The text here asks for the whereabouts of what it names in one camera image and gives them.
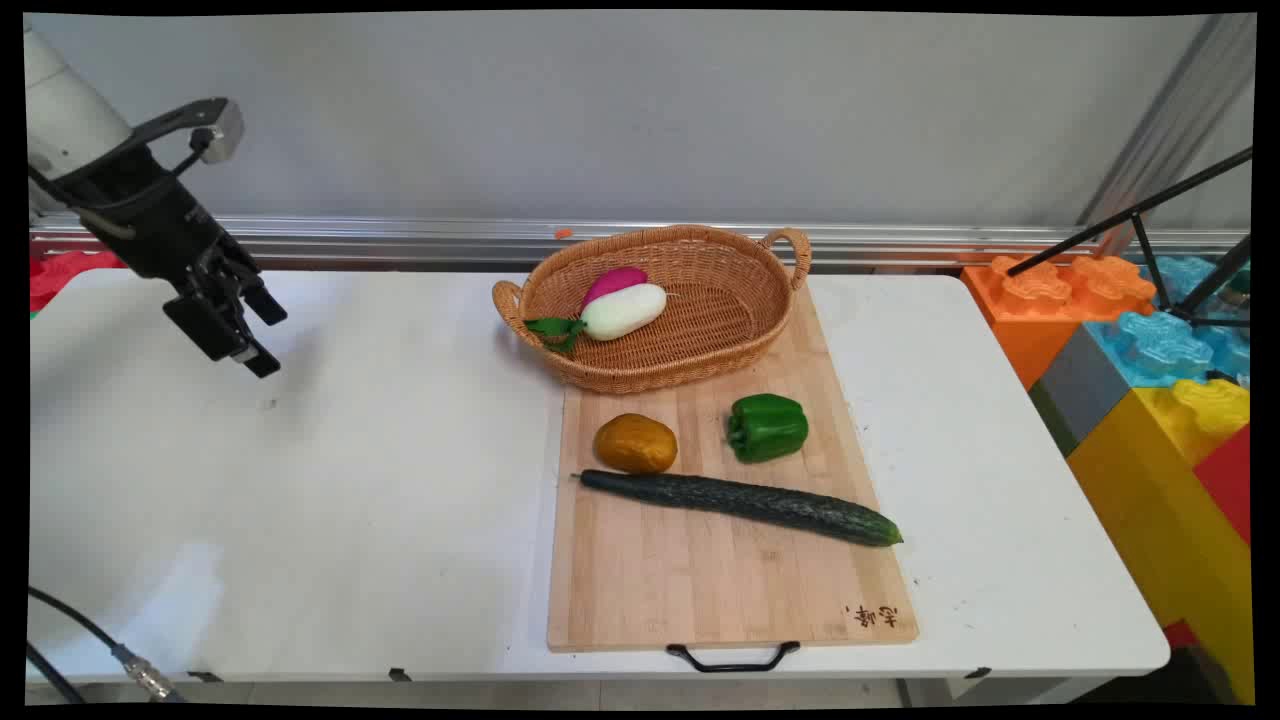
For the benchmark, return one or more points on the green toy bell pepper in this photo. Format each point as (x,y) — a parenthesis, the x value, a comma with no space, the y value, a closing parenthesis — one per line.
(768,427)

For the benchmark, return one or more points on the grey foam building block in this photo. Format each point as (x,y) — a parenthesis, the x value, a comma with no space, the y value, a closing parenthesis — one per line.
(1080,385)

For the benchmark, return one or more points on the bamboo cutting board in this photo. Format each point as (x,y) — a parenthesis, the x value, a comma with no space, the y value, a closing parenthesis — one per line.
(720,580)

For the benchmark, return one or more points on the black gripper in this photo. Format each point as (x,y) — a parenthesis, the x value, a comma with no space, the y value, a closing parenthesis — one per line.
(160,225)

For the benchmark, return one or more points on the orange foam building block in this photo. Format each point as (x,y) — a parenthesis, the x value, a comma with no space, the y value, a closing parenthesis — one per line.
(1040,300)

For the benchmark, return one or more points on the brown toy potato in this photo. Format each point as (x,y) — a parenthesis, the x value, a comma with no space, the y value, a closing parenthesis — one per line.
(635,443)

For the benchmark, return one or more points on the white pink toy radish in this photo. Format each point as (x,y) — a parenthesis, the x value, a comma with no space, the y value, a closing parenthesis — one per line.
(622,308)

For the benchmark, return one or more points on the colourful giant building blocks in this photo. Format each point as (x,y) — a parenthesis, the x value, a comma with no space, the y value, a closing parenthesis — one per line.
(1150,500)

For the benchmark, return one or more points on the blue foam building block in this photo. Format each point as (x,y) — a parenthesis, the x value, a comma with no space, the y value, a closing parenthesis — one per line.
(1165,345)

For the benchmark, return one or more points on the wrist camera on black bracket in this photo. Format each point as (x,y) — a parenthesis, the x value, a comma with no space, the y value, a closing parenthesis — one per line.
(222,130)

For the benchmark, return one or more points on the woven wicker basket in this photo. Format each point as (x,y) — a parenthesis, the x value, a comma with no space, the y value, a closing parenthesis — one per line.
(715,305)

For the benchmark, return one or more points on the aluminium rail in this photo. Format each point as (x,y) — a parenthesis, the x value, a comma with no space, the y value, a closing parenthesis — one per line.
(400,240)

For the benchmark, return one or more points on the red foam building block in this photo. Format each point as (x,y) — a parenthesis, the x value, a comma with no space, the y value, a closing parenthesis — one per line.
(65,272)
(1230,480)

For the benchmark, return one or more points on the black tripod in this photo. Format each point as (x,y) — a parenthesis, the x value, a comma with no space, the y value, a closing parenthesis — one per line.
(1140,215)

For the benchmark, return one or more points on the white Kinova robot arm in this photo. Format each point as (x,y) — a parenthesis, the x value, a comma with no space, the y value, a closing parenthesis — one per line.
(62,115)

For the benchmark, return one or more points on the dark green toy cucumber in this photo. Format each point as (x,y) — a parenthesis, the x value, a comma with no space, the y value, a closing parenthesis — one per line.
(745,500)

